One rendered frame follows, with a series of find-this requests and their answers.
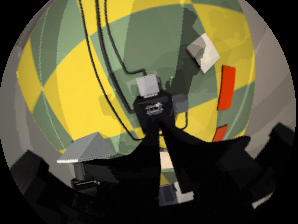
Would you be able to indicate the red flat rectangular block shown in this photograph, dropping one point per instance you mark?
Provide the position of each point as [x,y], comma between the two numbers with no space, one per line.
[219,133]
[227,88]

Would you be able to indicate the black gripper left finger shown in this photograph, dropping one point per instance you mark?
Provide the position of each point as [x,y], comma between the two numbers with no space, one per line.
[142,166]

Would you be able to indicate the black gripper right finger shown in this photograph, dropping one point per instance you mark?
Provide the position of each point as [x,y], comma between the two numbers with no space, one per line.
[192,158]

